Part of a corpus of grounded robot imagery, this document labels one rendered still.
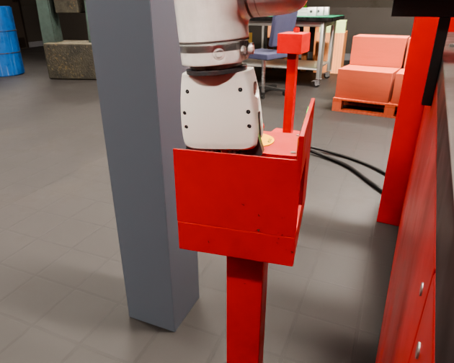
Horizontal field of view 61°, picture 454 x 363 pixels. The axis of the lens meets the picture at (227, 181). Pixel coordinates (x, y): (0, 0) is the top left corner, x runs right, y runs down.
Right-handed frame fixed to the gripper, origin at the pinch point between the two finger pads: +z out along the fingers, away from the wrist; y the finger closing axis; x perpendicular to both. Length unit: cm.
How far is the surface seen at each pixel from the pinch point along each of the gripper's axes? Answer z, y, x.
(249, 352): 34.3, -0.6, -2.2
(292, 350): 76, -3, -42
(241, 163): -4.7, -3.5, 4.8
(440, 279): -7.7, -20.0, 28.7
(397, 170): 50, -41, -130
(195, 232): 5.7, 3.6, 4.8
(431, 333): -5.7, -19.5, 30.4
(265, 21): -8, 78, -471
